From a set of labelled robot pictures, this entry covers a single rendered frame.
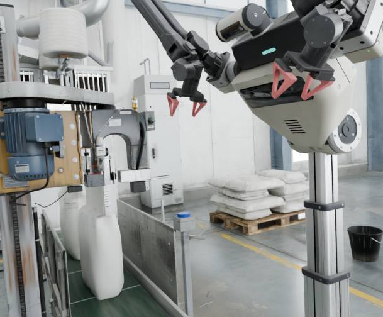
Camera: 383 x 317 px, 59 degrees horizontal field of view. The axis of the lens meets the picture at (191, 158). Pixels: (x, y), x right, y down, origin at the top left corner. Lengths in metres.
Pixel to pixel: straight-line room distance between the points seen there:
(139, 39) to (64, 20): 4.76
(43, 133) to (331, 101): 0.90
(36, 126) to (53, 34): 0.34
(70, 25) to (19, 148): 0.47
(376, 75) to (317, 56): 9.02
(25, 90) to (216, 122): 5.46
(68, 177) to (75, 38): 0.55
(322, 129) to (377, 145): 8.60
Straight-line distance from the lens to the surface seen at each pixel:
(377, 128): 9.72
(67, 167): 1.49
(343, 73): 1.09
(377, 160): 9.76
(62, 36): 1.34
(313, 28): 0.70
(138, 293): 1.97
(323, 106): 1.06
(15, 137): 1.30
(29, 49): 3.97
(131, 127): 1.55
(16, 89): 1.28
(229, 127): 6.69
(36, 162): 1.27
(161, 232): 1.91
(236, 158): 6.78
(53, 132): 1.23
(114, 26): 4.92
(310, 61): 0.78
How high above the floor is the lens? 1.21
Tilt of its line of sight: 4 degrees down
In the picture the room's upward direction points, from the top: 3 degrees counter-clockwise
